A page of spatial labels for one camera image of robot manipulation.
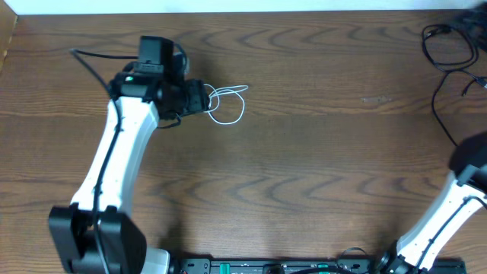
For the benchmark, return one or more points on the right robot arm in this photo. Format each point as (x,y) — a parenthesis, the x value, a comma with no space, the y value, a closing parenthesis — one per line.
(464,193)

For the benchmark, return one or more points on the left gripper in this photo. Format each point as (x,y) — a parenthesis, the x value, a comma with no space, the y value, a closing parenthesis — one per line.
(196,100)

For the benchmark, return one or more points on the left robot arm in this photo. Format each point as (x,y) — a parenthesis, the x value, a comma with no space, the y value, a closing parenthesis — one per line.
(95,232)

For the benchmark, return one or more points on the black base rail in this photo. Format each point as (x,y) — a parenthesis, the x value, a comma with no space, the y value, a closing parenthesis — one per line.
(210,266)

